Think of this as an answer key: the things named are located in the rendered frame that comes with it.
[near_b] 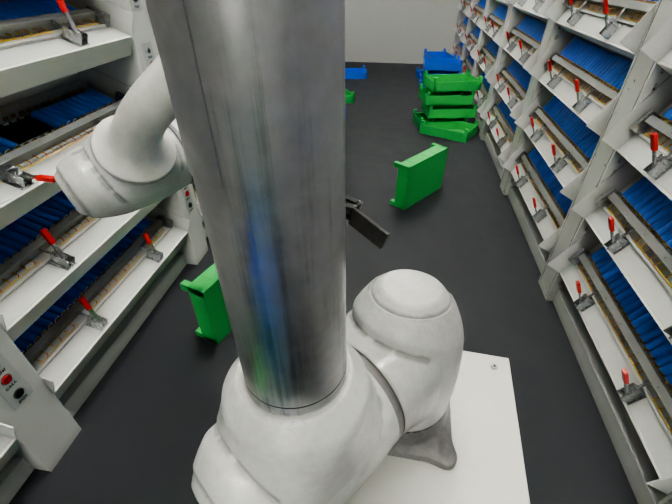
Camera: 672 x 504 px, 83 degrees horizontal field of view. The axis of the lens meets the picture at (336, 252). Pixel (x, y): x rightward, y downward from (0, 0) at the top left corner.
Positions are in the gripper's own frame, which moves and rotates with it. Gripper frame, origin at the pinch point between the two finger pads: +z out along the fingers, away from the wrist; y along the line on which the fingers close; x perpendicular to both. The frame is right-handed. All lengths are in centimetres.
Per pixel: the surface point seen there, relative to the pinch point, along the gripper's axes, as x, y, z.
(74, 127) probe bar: 17, -7, -69
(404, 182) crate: 37, 99, -33
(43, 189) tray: 21, -19, -56
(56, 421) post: 61, -33, -31
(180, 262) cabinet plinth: 69, 17, -64
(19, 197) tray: 19, -24, -53
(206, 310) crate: 50, 3, -32
